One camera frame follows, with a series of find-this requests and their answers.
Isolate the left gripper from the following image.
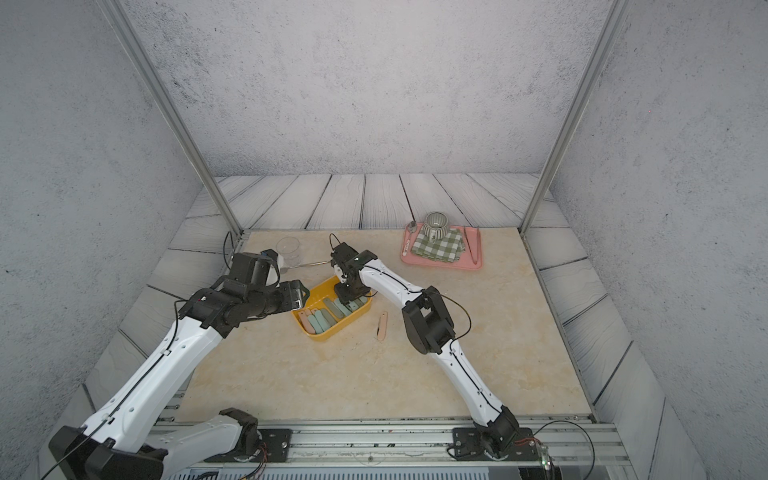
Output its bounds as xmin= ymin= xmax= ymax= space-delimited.
xmin=246 ymin=277 xmax=313 ymax=319

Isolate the pink folding fruit knife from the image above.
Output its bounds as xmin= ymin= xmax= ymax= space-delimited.
xmin=376 ymin=311 xmax=389 ymax=342

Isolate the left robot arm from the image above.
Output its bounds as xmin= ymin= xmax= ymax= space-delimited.
xmin=49 ymin=278 xmax=310 ymax=479

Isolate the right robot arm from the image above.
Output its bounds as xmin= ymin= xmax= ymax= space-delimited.
xmin=331 ymin=254 xmax=523 ymax=460

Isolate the yellow plastic storage box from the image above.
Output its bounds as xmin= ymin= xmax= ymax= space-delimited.
xmin=292 ymin=277 xmax=372 ymax=341

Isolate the pink knife in box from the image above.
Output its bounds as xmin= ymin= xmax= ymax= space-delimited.
xmin=298 ymin=311 xmax=316 ymax=335

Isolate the clear plastic cup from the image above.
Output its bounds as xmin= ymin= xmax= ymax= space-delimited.
xmin=276 ymin=236 xmax=303 ymax=268

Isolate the green checkered cloth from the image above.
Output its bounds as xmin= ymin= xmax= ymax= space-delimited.
xmin=411 ymin=228 xmax=465 ymax=263

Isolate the striped ceramic cup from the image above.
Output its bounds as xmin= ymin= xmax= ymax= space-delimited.
xmin=421 ymin=212 xmax=450 ymax=243

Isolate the pink plastic tray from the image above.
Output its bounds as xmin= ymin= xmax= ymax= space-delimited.
xmin=400 ymin=223 xmax=483 ymax=270

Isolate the wooden handled spoon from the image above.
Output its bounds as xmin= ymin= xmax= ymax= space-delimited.
xmin=294 ymin=260 xmax=331 ymax=269

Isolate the pink handled spoon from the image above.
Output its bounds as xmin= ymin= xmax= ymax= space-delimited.
xmin=402 ymin=220 xmax=417 ymax=257

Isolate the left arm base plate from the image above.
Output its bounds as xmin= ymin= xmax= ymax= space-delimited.
xmin=256 ymin=428 xmax=293 ymax=464

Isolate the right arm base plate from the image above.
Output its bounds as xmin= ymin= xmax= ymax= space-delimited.
xmin=446 ymin=427 xmax=541 ymax=462

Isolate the aluminium rail base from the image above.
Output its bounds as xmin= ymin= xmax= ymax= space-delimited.
xmin=106 ymin=418 xmax=638 ymax=480

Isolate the left aluminium frame post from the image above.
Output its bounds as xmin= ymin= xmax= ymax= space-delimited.
xmin=97 ymin=0 xmax=244 ymax=240

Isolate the aluminium frame post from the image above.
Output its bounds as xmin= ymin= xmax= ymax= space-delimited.
xmin=519 ymin=0 xmax=631 ymax=237
xmin=97 ymin=0 xmax=244 ymax=240

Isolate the right aluminium frame post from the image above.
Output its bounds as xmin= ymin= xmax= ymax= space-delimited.
xmin=519 ymin=0 xmax=631 ymax=237

